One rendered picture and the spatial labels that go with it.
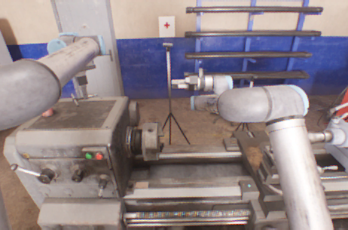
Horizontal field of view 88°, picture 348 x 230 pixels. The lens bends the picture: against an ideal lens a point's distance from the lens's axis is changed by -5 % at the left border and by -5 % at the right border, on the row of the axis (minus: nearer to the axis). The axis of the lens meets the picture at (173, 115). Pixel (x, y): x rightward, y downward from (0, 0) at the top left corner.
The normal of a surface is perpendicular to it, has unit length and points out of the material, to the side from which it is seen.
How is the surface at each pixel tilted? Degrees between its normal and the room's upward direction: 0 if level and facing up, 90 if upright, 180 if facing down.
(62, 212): 32
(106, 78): 90
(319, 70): 90
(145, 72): 90
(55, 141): 45
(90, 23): 90
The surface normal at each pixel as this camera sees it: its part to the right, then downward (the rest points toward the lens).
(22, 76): 0.67, -0.43
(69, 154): 0.00, 0.50
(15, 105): 0.79, 0.36
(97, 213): -0.02, -0.47
